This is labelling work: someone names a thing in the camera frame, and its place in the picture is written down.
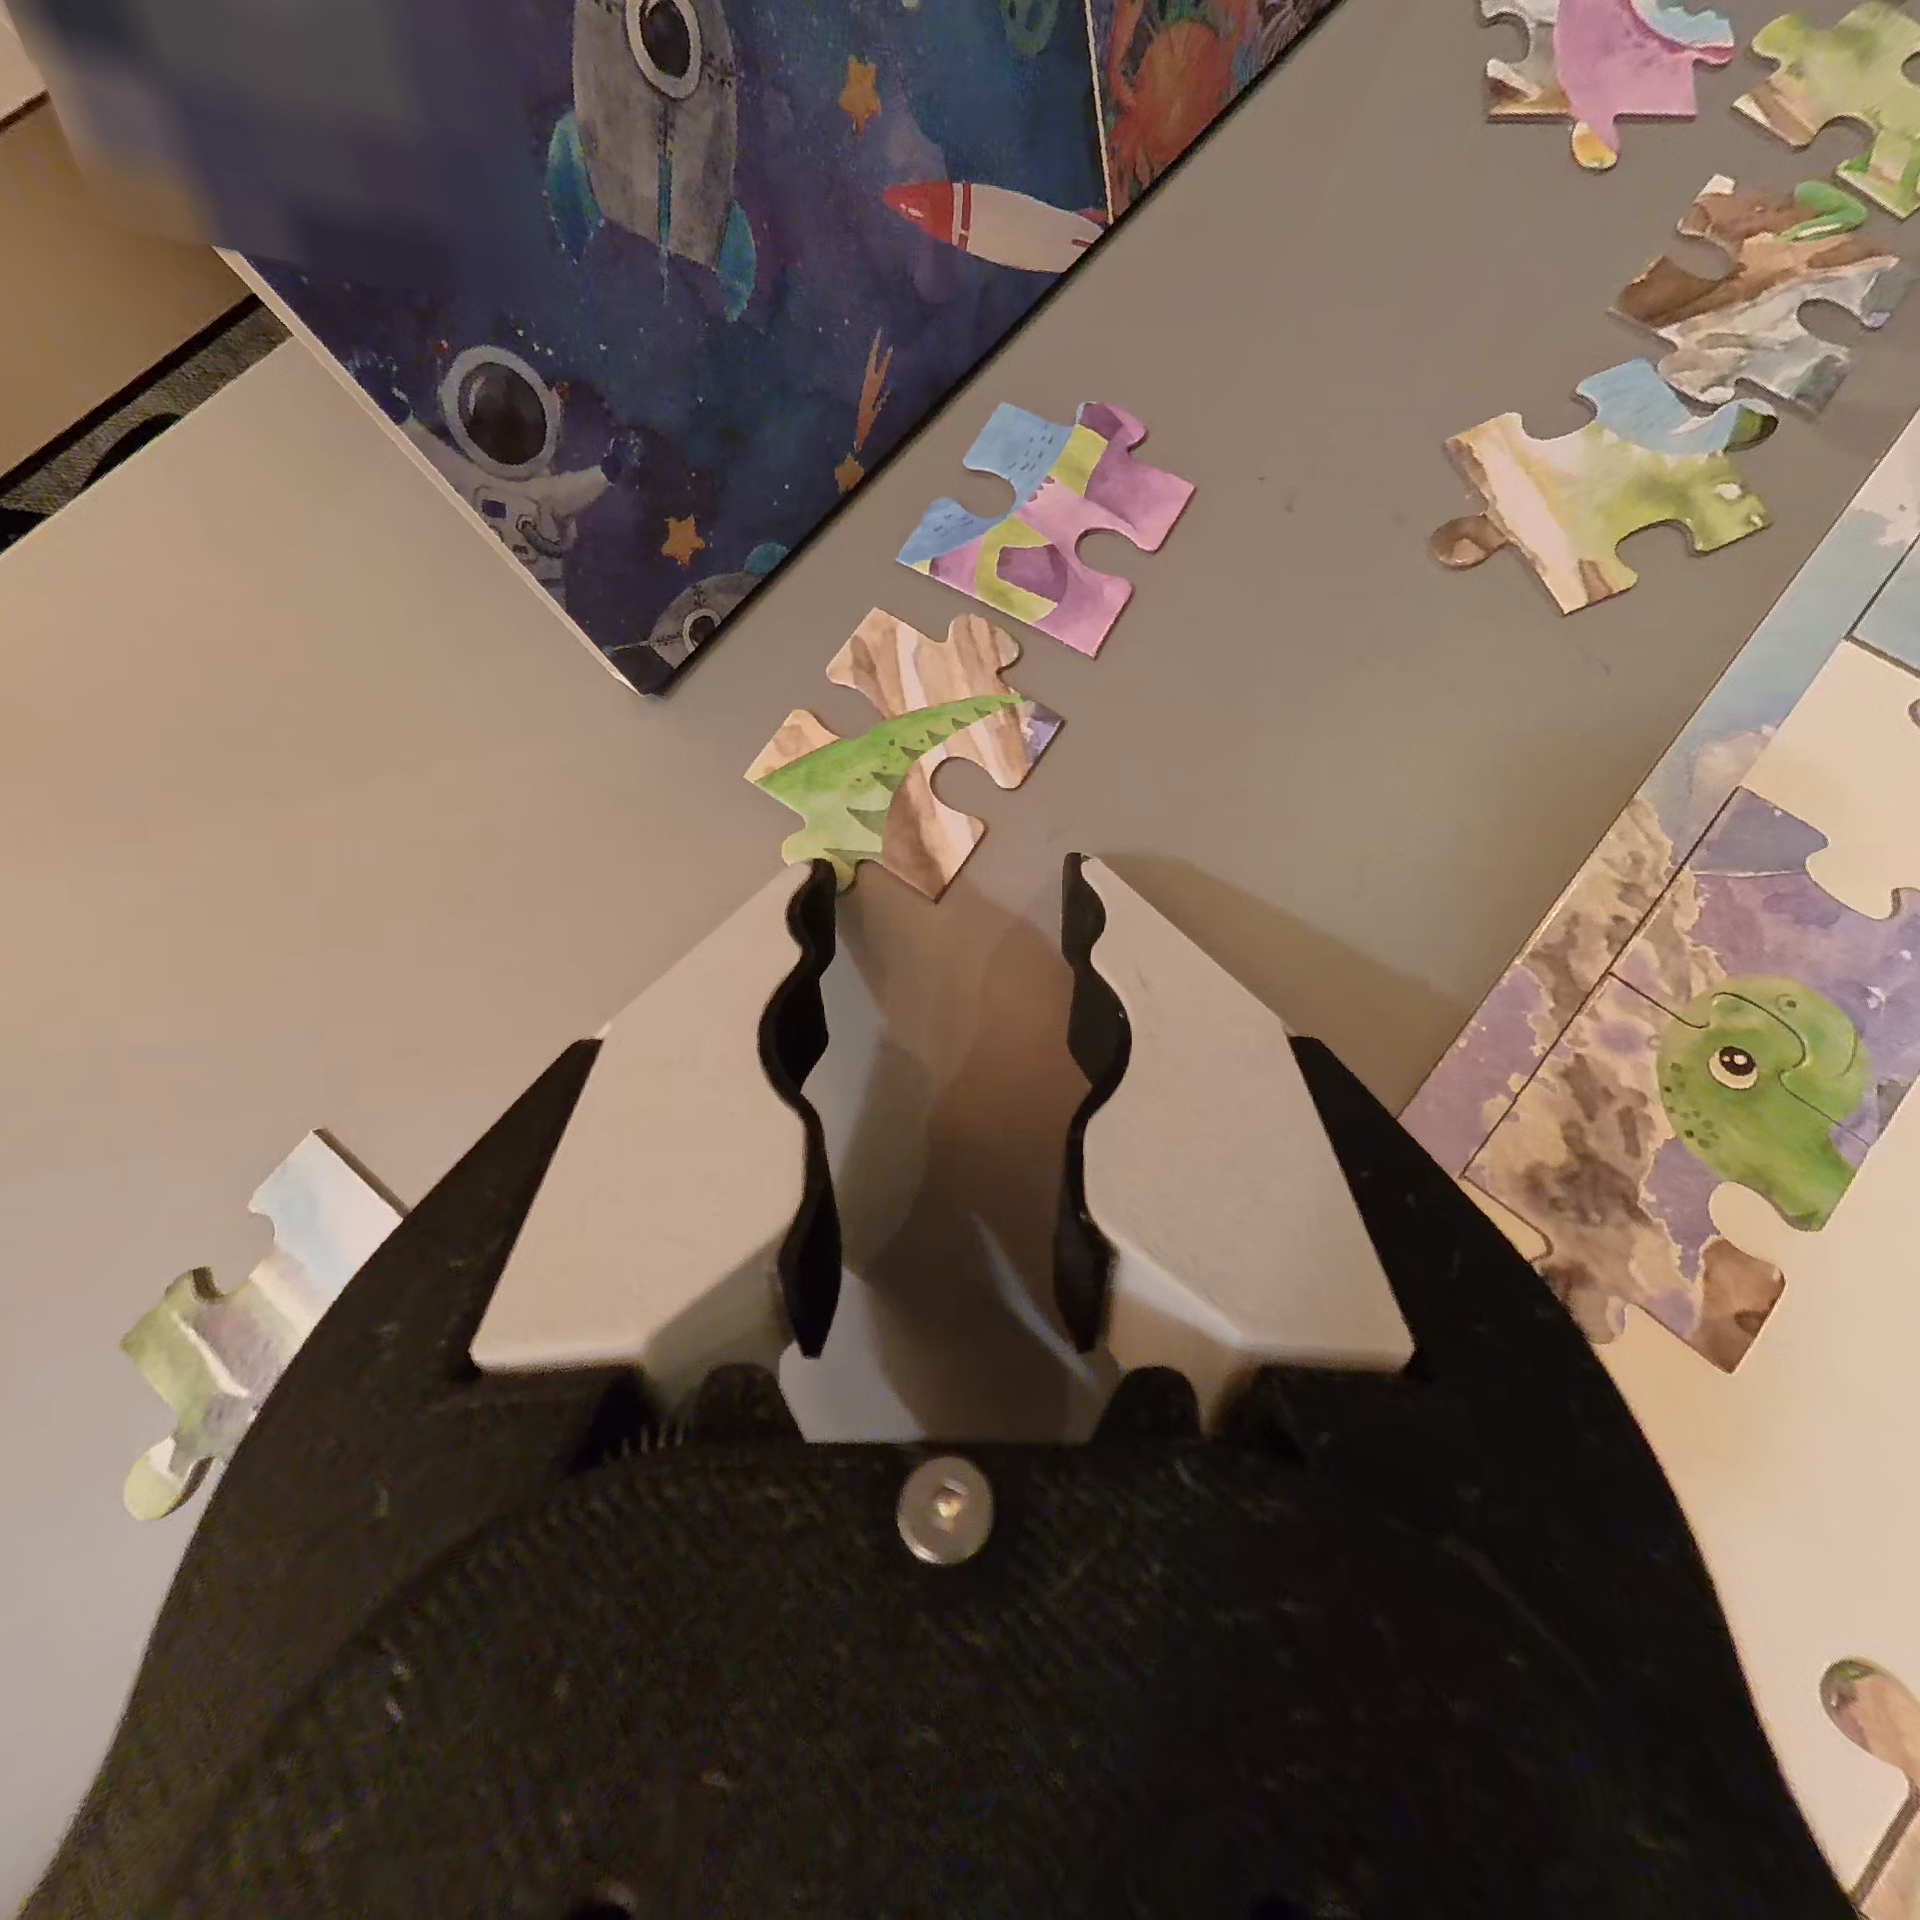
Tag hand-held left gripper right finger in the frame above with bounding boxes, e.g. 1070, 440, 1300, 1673
1050, 853, 1419, 1389

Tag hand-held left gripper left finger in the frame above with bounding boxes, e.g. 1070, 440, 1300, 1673
468, 856, 846, 1404

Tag pale sky green puzzle piece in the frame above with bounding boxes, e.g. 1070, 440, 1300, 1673
118, 1129, 408, 1525

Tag green tail brown puzzle piece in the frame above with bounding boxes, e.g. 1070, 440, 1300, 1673
744, 608, 1067, 903

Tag dinosaur puzzle board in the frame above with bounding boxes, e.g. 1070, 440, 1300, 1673
1402, 435, 1920, 1920

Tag grey brown green puzzle piece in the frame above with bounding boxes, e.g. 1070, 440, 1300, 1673
1463, 976, 1788, 1374

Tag purple blue yellow puzzle piece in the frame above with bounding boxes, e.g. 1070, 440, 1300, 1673
896, 400, 1197, 655

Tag scattered loose puzzle pieces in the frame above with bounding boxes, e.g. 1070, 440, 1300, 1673
1428, 0, 1920, 617

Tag illustrated puzzle box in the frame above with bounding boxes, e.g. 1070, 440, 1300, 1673
216, 0, 1343, 699

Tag white neighbouring desk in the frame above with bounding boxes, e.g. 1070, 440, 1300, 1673
0, 60, 255, 483

